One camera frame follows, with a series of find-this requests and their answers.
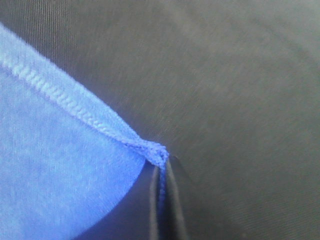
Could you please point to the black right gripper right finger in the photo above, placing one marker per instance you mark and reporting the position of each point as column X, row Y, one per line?
column 191, row 211

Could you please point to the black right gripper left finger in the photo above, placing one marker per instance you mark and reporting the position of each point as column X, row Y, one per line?
column 134, row 217

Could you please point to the blue microfibre towel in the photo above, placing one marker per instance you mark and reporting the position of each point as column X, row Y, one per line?
column 66, row 158

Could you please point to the black table cloth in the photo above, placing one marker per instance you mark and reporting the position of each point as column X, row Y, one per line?
column 230, row 87

